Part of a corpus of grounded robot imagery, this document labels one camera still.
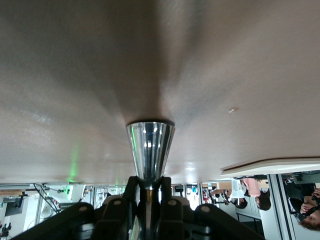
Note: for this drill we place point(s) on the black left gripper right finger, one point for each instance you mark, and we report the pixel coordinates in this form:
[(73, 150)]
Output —
[(200, 222)]

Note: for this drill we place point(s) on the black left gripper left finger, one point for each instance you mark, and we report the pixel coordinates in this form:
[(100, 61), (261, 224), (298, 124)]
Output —
[(82, 222)]

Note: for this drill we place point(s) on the brown table mat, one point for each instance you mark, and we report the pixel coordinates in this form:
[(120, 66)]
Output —
[(75, 75)]

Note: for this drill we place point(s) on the person with curly hair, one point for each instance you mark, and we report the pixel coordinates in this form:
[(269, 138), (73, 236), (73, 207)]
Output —
[(312, 220)]

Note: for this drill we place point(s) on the steel double jigger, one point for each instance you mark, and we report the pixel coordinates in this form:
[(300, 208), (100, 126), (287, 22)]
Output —
[(150, 150)]

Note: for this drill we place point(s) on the white tray with rabbit print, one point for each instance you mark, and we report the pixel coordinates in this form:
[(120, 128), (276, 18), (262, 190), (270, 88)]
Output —
[(270, 166)]

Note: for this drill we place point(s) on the white frame post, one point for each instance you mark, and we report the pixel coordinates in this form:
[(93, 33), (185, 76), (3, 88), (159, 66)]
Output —
[(273, 205)]

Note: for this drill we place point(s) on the black monitor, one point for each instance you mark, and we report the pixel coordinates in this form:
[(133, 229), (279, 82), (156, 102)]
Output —
[(13, 208)]

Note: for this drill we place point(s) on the person with dark hair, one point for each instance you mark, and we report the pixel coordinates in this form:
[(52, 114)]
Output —
[(263, 201)]

